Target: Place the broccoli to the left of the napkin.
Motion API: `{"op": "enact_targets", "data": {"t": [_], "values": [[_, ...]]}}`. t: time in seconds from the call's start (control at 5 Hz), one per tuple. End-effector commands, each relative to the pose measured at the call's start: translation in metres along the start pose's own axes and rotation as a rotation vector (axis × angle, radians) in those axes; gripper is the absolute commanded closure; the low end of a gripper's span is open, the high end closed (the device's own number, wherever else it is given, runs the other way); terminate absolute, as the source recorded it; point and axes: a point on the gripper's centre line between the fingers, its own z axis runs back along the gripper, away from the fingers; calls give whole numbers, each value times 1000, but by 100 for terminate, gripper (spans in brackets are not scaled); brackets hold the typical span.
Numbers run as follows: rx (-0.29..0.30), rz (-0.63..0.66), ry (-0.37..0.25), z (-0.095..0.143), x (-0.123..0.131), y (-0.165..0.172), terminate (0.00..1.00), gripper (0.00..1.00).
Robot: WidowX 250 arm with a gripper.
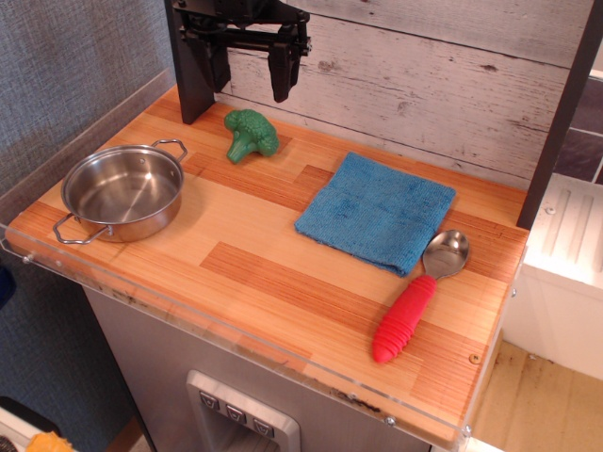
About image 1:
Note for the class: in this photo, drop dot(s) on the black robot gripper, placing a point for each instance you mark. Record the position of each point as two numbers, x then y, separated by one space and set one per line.
272 26

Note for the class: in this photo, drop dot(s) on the green toy broccoli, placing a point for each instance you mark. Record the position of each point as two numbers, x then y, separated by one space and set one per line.
252 133

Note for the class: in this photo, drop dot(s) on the stainless steel pot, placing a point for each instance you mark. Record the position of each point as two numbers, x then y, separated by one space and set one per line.
122 194

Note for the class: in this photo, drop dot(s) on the blue folded cloth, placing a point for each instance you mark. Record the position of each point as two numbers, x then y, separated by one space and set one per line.
381 216

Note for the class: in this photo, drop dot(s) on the clear acrylic table guard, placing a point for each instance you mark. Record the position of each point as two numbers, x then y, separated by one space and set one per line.
309 312

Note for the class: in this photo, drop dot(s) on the grey toy fridge cabinet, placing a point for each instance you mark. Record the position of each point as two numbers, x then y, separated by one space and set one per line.
155 357

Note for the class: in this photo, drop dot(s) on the silver dispenser panel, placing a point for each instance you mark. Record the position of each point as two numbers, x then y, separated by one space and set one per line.
229 420

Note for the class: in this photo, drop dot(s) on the white toy sink unit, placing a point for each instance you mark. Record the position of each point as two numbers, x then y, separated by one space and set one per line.
555 309

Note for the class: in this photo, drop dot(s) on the yellow object bottom left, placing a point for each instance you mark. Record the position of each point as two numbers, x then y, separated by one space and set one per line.
48 442

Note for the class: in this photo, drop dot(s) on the dark grey left post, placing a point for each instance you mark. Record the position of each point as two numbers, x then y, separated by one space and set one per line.
195 95

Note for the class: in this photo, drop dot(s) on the dark grey post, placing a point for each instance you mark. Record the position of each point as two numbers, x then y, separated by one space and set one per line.
195 95
583 63

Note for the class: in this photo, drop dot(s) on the red handled metal spoon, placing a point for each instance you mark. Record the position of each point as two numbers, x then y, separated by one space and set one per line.
445 255

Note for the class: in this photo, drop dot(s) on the dark grey right post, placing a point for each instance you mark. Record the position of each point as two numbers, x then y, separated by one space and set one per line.
583 63

